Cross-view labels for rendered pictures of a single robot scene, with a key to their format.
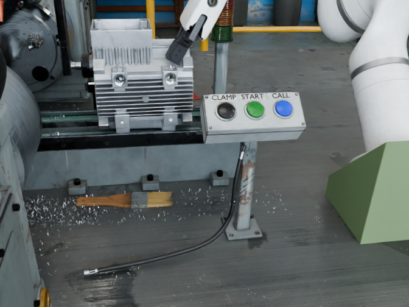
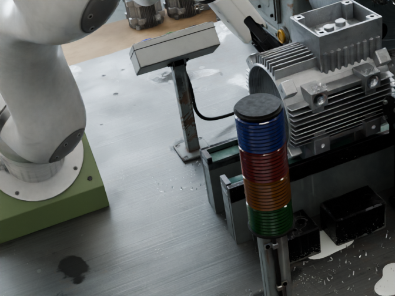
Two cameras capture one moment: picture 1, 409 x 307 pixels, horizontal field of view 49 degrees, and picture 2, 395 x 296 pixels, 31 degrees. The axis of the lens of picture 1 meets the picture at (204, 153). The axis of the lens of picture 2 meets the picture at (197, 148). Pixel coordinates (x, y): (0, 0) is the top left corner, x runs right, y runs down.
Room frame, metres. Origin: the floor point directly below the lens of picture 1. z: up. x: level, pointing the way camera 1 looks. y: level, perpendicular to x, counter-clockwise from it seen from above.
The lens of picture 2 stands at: (1.99, -0.18, 1.65)
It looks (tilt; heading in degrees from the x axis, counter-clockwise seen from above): 34 degrees down; 175
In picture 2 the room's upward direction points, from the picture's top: 10 degrees counter-clockwise
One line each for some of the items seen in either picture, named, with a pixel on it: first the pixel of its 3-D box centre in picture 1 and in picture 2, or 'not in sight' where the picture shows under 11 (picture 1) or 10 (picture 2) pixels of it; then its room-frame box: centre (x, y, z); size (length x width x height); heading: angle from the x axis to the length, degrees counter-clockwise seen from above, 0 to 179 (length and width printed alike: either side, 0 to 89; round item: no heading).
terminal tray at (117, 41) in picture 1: (122, 41); (335, 36); (0.93, 0.18, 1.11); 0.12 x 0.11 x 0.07; 101
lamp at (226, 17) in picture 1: (223, 15); (267, 184); (1.27, -0.04, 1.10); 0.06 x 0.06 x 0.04
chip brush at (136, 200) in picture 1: (125, 200); not in sight; (0.79, 0.17, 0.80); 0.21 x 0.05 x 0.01; 96
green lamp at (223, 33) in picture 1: (222, 31); (270, 210); (1.27, -0.04, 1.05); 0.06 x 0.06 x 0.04
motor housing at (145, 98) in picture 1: (143, 83); (318, 90); (0.93, 0.14, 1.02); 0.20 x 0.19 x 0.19; 101
